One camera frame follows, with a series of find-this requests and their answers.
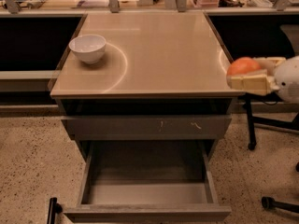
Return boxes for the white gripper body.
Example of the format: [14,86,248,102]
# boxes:
[274,56,299,104]

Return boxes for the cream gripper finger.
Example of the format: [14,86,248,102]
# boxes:
[227,74,279,96]
[254,57,286,76]

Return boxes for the orange fruit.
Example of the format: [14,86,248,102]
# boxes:
[227,57,261,76]

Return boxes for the closed grey top drawer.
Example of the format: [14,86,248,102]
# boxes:
[62,115,232,141]

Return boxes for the open grey middle drawer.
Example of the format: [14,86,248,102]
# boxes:
[64,141,231,223]

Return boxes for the black stand leg with caster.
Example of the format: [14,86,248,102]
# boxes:
[242,93,299,150]

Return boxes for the black chair base leg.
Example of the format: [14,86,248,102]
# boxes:
[261,196,299,213]

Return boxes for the white ceramic bowl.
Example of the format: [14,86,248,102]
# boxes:
[68,35,107,63]

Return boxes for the black handle bottom left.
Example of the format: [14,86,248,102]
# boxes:
[47,197,63,224]

